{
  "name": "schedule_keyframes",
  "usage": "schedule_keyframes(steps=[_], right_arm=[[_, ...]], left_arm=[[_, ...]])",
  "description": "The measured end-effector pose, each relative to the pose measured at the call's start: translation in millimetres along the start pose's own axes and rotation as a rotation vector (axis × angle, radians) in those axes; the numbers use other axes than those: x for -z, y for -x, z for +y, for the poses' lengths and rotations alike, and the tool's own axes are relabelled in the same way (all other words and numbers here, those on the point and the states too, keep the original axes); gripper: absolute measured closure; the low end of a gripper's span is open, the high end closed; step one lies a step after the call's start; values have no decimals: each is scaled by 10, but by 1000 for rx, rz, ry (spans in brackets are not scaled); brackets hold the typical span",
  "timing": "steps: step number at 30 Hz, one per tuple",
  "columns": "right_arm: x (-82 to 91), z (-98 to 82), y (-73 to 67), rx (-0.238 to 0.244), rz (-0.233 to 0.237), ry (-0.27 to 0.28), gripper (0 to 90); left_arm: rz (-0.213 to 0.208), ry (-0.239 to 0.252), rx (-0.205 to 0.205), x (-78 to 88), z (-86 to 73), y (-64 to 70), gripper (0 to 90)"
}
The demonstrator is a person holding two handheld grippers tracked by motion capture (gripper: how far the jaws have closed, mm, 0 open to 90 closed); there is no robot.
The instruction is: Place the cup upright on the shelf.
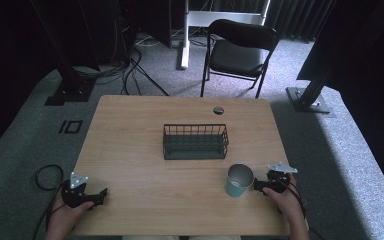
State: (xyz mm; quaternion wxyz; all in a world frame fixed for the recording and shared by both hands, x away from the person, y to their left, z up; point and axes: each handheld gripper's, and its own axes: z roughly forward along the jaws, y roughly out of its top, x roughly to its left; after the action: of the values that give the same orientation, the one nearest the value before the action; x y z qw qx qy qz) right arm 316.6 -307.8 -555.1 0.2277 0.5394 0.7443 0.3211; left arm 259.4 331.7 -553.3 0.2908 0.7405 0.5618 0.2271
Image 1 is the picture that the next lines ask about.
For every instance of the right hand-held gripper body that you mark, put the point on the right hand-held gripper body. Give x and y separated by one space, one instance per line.
276 181

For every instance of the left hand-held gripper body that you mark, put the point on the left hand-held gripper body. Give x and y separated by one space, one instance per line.
75 196

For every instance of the teal metal cup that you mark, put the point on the teal metal cup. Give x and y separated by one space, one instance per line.
235 190

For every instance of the person's left hand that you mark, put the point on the person's left hand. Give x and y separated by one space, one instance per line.
61 216

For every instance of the person's right hand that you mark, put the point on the person's right hand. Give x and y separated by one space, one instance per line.
290 203

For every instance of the round grey table grommet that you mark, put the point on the round grey table grommet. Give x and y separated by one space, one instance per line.
218 110

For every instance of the black metal stand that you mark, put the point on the black metal stand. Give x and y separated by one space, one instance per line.
70 76
308 96

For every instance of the black folding chair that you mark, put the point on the black folding chair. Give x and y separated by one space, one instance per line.
235 58

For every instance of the white desk frame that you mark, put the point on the white desk frame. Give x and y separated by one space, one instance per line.
184 40

